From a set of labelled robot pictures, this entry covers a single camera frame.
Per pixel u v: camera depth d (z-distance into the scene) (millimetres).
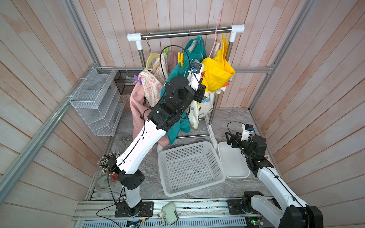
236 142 714
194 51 658
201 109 729
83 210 746
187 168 879
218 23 780
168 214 678
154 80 582
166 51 686
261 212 577
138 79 559
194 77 440
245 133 715
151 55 592
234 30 548
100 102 714
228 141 750
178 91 403
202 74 472
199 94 518
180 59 536
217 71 582
